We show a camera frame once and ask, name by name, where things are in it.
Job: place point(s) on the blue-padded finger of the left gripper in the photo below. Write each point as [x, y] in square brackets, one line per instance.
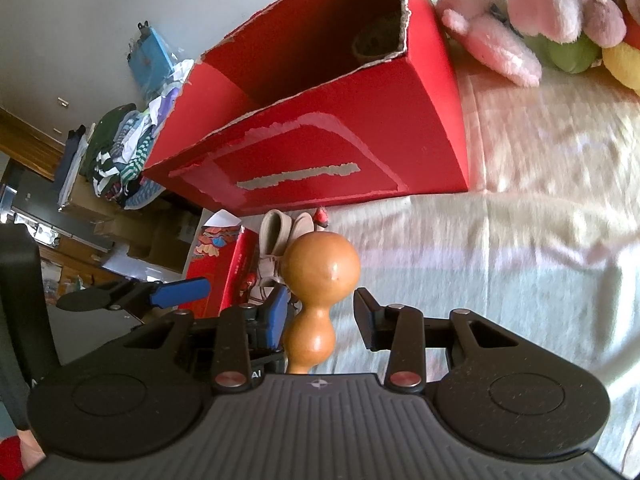
[133, 295]

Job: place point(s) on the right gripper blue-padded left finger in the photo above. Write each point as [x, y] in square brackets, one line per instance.
[248, 342]

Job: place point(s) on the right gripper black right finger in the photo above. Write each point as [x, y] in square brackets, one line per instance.
[400, 330]

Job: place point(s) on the wooden gourd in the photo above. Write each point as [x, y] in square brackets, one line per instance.
[320, 269]

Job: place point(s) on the red tissue box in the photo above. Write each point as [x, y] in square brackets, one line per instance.
[222, 253]

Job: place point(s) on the pile of folded clothes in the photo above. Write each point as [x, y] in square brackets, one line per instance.
[121, 144]

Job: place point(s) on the light patterned bed sheet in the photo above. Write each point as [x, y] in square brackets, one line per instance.
[546, 240]

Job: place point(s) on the blue plastic-wrapped package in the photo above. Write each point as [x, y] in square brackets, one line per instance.
[150, 60]

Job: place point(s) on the red cardboard box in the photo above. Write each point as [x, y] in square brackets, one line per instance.
[280, 114]

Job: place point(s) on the dark woven basket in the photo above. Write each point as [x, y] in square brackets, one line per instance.
[377, 41]

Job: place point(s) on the green plush toy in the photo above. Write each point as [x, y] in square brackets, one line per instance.
[574, 58]

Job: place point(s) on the yellow plush toy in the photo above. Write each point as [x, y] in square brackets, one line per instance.
[623, 60]

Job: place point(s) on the pink plush rabbit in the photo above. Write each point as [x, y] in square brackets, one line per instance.
[493, 31]

